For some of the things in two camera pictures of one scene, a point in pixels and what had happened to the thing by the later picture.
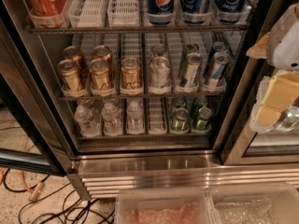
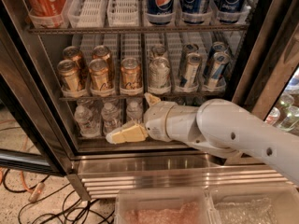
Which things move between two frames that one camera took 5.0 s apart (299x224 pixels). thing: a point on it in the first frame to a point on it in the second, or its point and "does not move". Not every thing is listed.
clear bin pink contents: x=177 y=205 does not move
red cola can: x=46 y=0 does not move
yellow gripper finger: x=259 y=50 to x=151 y=100
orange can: x=131 y=77 does not move
